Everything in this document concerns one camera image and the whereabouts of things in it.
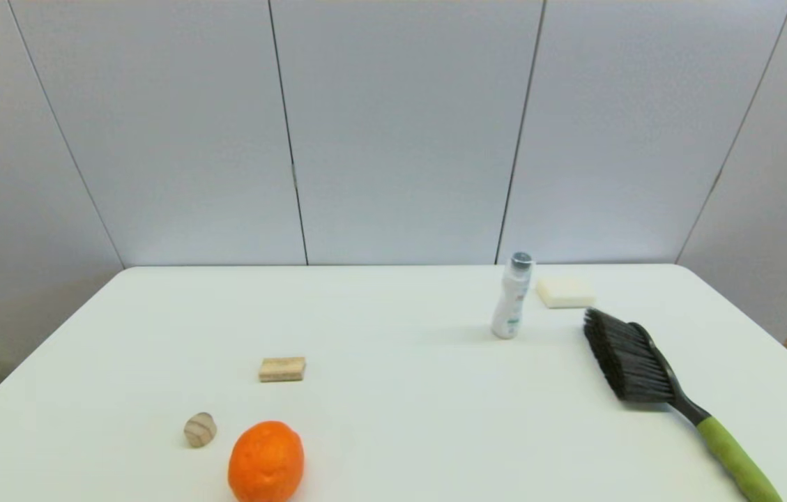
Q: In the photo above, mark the orange fruit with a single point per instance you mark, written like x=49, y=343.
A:
x=266, y=464

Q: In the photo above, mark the white plastic bottle grey cap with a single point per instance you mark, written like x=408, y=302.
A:
x=512, y=307

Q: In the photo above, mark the small rectangular wooden block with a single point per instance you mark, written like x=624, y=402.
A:
x=282, y=369

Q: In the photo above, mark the white rectangular sponge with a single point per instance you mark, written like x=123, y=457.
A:
x=565, y=292

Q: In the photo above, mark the round striped wooden bead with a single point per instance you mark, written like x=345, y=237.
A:
x=199, y=429

